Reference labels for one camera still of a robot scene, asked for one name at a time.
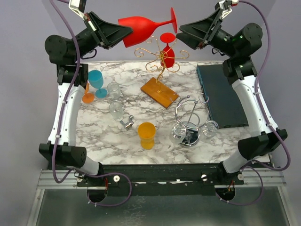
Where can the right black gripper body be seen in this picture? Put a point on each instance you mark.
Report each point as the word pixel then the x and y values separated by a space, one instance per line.
pixel 219 40

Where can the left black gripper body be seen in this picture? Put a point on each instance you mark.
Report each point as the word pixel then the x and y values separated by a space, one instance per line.
pixel 87 40

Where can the red wine glass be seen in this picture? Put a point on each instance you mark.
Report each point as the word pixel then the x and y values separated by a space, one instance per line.
pixel 143 28
pixel 168 55

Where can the clear wine glass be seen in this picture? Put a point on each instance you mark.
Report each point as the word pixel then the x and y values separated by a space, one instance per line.
pixel 116 110
pixel 114 90

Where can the orange wine glass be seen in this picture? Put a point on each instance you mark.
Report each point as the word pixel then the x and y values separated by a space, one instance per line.
pixel 88 97

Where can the yellow wine glass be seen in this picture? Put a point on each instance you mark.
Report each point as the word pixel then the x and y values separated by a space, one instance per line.
pixel 147 132

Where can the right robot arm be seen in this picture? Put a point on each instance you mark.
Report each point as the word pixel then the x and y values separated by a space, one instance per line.
pixel 241 74

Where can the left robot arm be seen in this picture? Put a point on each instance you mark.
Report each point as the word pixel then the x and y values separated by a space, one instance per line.
pixel 60 148

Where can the blue wine glass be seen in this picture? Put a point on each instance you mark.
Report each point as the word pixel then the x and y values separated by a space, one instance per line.
pixel 95 79

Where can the clear glass on chrome rack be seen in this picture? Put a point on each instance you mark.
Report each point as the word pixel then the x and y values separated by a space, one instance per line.
pixel 178 133

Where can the white cylinder fitting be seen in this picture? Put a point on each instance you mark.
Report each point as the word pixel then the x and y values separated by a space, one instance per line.
pixel 135 127

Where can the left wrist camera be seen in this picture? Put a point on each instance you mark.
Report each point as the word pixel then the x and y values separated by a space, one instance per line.
pixel 78 7

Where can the chrome wire glass rack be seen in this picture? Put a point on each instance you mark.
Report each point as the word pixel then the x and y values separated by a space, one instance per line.
pixel 193 114

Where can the aluminium rail frame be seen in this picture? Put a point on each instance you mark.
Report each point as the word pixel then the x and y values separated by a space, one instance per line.
pixel 252 176

